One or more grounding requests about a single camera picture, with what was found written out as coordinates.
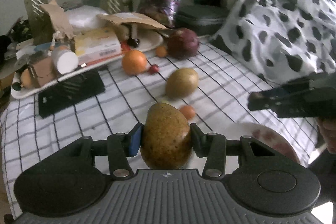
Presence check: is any small orange tomato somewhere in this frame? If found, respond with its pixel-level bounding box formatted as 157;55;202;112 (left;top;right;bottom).
179;105;196;121

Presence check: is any large brown mango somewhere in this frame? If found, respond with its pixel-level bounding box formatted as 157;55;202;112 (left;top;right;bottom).
141;102;192;169

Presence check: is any white ceramic plate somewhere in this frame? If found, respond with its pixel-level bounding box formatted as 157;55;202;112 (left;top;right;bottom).
224;122;301;164

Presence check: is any round yellow-brown mango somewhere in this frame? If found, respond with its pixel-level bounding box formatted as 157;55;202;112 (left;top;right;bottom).
165;68;199;99

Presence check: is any person's right hand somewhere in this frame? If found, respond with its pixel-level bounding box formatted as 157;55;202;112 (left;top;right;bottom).
317;118;336;154

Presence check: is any checkered white tablecloth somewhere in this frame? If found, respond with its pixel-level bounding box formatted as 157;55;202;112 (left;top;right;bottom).
1;42;318;217

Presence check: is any cow print blanket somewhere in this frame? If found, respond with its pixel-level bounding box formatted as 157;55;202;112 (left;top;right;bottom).
210;0;335;84

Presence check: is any black flat box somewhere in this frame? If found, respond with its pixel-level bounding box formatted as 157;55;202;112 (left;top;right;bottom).
38;71;105;118

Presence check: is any small red cherry tomato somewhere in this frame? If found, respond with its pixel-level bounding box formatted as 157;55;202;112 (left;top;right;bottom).
148;64;159;75

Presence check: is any large orange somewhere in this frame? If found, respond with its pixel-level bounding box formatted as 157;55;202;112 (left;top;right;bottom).
121;50;147;76

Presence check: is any white cylinder jar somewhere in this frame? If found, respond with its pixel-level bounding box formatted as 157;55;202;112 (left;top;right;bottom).
51;48;79;75

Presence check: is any small orange tangerine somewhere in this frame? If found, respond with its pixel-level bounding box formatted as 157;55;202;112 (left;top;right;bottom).
155;46;167;58

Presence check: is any yellow white carton box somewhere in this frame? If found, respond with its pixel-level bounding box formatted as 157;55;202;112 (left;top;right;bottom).
75;27;122;65

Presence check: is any white serving tray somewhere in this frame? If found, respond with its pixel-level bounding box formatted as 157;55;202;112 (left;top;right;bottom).
11;29;163;100

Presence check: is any small brown cardboard box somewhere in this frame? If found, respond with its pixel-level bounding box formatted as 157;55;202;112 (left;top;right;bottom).
28;56;57;88

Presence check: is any black zip case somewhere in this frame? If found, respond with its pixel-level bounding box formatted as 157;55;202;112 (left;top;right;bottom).
175;5;229;36

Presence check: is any white plastic bag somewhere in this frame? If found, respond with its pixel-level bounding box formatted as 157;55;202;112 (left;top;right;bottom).
66;5;107;35

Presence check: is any torn brown paper bag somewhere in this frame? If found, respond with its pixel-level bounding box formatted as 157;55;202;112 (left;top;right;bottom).
39;0;75;40

